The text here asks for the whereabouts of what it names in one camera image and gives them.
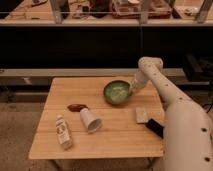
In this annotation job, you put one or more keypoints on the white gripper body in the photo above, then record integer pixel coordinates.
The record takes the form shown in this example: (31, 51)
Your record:
(139, 81)

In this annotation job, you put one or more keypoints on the green ceramic bowl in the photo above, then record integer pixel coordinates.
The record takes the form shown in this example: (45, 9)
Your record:
(117, 92)

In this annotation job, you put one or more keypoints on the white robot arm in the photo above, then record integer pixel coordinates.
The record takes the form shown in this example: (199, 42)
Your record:
(187, 126)

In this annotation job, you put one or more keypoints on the beige sponge block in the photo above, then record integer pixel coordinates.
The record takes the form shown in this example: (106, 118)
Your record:
(141, 115)

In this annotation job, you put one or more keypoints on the black rectangular phone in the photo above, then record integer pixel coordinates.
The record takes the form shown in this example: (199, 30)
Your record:
(155, 127)

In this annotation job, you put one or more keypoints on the white paper cup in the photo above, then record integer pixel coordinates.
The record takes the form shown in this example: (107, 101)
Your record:
(91, 122)

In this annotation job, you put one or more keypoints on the wooden table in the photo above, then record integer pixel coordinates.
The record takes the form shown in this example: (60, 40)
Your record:
(120, 136)

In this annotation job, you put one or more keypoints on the dark red chili pepper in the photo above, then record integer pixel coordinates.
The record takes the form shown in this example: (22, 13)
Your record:
(76, 107)

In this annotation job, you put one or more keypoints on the white plastic bottle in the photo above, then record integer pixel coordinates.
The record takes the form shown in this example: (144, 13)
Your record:
(63, 133)

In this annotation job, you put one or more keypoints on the long metal shelf bench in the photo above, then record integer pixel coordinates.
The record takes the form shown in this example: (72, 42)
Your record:
(34, 77)

